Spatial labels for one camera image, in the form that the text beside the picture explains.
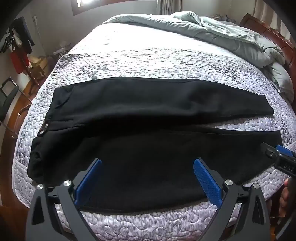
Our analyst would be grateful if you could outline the window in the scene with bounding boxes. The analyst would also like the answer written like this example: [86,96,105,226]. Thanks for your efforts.
[71,0,112,16]

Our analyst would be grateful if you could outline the cardboard box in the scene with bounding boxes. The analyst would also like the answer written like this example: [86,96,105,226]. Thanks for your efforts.
[30,56,54,80]

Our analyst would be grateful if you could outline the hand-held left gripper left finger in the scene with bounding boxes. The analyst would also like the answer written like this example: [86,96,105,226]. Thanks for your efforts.
[27,159,103,241]

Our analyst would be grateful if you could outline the grey-green comforter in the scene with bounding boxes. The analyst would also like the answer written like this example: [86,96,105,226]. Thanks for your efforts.
[102,11,294,94]

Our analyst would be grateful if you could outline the person's right hand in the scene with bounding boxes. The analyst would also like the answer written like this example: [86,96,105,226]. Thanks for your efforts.
[279,177,293,218]

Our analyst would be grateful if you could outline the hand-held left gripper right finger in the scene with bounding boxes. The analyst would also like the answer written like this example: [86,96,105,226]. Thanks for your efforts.
[193,158,271,241]

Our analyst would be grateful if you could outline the grey storage basket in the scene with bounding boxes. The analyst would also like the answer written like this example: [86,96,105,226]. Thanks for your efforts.
[53,41,73,59]

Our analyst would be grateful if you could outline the red hanging garment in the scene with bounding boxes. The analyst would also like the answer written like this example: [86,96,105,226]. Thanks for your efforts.
[10,49,30,74]

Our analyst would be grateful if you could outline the wooden headboard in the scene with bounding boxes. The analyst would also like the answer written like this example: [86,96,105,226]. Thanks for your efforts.
[239,13,296,102]

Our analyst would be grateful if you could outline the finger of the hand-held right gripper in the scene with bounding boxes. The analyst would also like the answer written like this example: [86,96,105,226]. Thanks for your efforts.
[261,142,279,163]
[276,145,296,159]

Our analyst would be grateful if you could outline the black pants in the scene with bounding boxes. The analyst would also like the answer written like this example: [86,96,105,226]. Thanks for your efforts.
[27,77,283,212]

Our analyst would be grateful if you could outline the dark patterned pillow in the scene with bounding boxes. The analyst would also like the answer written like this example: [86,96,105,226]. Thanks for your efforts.
[208,14,238,25]

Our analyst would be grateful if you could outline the black office chair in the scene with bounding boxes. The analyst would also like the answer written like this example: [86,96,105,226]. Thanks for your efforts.
[0,77,21,139]

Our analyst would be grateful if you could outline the curtain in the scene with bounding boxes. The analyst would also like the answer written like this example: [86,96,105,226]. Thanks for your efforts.
[159,0,184,15]

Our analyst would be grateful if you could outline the grey quilted bedspread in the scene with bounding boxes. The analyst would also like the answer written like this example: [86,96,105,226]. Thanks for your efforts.
[13,17,296,241]

